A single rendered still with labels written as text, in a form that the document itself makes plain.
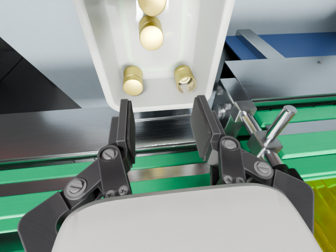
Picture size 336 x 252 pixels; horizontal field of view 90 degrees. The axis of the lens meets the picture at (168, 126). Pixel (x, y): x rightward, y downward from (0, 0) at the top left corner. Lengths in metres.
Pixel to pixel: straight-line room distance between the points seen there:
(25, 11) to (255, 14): 0.55
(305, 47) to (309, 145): 0.34
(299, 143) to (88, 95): 0.57
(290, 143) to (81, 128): 0.35
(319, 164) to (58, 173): 0.45
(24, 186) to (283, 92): 0.45
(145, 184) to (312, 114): 0.29
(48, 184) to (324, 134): 0.43
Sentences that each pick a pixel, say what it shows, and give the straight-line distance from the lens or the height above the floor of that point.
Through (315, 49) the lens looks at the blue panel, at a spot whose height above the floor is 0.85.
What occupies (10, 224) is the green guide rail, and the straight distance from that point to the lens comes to 0.45.
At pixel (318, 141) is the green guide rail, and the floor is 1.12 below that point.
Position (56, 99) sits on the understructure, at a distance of 0.87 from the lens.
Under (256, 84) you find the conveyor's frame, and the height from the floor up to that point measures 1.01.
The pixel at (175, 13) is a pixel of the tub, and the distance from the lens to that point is 0.30.
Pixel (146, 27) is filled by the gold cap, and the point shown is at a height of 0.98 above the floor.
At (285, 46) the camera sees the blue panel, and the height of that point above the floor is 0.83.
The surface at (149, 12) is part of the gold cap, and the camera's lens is 0.25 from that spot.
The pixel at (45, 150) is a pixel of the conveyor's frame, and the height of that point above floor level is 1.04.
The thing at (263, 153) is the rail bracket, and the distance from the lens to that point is 0.22.
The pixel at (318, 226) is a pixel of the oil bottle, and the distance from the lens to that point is 0.38.
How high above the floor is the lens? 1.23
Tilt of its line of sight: 41 degrees down
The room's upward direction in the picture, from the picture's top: 171 degrees clockwise
